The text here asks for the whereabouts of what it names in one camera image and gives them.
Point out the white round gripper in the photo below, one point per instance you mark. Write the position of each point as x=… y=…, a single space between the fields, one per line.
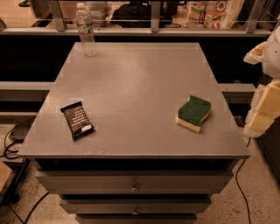
x=273 y=59

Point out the clear plastic water bottle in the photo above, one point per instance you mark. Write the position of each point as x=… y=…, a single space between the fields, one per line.
x=85 y=29

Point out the green yellow sponge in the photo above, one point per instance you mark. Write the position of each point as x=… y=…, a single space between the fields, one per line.
x=193 y=113

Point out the printed food package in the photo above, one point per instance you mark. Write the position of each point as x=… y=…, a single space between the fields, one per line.
x=212 y=14

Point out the black bag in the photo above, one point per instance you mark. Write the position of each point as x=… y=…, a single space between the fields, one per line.
x=138 y=15

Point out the grey metal drawer cabinet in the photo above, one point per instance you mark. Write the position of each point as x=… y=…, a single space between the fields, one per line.
x=131 y=93

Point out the top drawer knob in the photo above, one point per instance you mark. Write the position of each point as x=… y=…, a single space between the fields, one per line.
x=135 y=188

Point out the drawer knob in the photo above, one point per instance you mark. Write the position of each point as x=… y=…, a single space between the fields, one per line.
x=135 y=211
x=135 y=188

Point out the black snack bar wrapper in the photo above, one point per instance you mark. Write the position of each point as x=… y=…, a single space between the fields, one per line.
x=77 y=120

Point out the grey metal railing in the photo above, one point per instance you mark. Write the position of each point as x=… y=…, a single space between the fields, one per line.
x=57 y=17

